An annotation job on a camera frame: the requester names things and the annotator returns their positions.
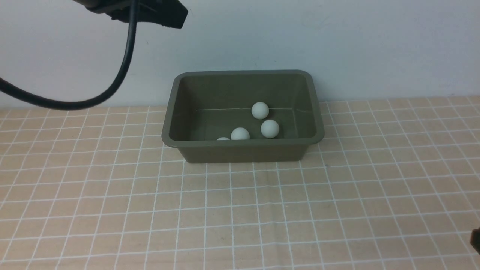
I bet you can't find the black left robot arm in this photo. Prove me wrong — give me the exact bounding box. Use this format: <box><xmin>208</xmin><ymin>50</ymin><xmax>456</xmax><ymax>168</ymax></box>
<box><xmin>75</xmin><ymin>0</ymin><xmax>188</xmax><ymax>29</ymax></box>

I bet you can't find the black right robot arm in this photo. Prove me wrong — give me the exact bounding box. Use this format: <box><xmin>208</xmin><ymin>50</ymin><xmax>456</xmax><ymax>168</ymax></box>
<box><xmin>469</xmin><ymin>227</ymin><xmax>480</xmax><ymax>254</ymax></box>

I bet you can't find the olive green plastic bin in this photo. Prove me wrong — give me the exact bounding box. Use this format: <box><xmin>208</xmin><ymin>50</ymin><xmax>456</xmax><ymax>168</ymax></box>
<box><xmin>162</xmin><ymin>70</ymin><xmax>325</xmax><ymax>164</ymax></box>

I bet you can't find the checkered peach tablecloth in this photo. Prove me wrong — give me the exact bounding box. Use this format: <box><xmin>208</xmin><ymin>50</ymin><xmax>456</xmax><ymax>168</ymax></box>
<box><xmin>0</xmin><ymin>96</ymin><xmax>480</xmax><ymax>270</ymax></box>

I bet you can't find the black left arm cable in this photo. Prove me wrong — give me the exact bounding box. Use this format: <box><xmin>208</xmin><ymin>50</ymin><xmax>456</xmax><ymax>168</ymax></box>
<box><xmin>0</xmin><ymin>0</ymin><xmax>139</xmax><ymax>111</ymax></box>

